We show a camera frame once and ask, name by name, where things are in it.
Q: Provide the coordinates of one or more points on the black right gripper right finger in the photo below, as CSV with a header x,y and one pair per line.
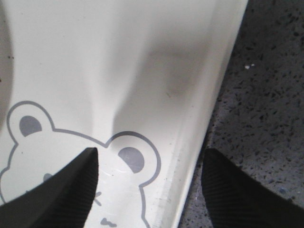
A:
x,y
235,200

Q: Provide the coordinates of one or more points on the white bear serving tray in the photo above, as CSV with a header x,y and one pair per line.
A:
x,y
136,79

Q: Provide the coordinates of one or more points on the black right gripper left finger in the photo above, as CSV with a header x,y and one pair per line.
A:
x,y
63,201

